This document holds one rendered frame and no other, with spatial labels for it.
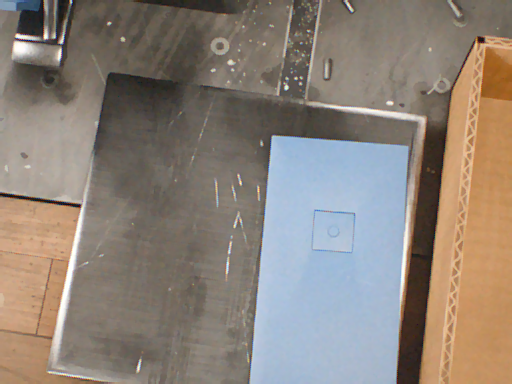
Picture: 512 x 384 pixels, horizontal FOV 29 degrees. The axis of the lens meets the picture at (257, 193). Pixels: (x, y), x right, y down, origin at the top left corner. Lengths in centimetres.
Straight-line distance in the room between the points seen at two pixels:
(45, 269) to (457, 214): 22
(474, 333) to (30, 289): 23
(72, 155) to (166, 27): 9
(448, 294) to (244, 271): 11
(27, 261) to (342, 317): 17
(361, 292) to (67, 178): 17
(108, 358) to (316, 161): 14
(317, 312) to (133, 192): 11
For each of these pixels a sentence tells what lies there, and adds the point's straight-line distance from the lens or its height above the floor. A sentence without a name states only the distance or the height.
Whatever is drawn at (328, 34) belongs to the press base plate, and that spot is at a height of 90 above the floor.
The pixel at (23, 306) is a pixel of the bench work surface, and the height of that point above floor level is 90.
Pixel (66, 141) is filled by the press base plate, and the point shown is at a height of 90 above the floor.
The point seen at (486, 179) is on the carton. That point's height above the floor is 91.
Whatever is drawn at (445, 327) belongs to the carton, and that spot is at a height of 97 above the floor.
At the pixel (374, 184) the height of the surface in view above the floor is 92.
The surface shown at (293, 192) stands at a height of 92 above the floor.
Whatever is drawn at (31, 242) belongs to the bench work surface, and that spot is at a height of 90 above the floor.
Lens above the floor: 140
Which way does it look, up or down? 75 degrees down
